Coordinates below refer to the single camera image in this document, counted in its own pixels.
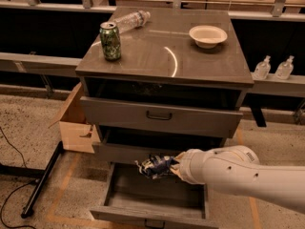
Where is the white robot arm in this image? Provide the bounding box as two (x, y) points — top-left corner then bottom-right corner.
(171, 145), (305, 214)

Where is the white paper bowl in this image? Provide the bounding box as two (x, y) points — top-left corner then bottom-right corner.
(189, 26), (228, 49)

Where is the blue chip bag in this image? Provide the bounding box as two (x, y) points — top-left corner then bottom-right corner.
(134, 156), (178, 179)

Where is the green soda can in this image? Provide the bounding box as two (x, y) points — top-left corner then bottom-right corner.
(100, 22), (121, 61)

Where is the grey metal shelf rail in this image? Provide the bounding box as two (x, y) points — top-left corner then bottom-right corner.
(0, 52), (80, 77)

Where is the cardboard box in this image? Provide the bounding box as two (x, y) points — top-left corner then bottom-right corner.
(50, 83), (100, 154)

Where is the clear plastic water bottle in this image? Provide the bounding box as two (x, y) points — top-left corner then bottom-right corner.
(114, 10), (151, 33)

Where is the black floor cable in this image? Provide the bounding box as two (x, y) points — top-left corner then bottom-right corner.
(0, 126), (40, 229)

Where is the grey drawer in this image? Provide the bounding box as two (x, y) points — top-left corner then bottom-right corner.
(92, 125), (226, 165)
(91, 163), (218, 229)
(80, 96), (242, 138)

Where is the grey drawer cabinet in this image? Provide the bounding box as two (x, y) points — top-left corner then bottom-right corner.
(75, 6), (255, 176)

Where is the grey top drawer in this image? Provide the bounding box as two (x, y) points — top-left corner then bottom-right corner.
(80, 96), (242, 138)

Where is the black table leg base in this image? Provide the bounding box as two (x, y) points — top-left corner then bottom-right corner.
(0, 141), (64, 219)

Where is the grey middle drawer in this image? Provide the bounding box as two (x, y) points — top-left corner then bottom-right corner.
(92, 125), (226, 165)

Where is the grey bottom drawer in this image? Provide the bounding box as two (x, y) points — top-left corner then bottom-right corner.
(91, 163), (218, 229)

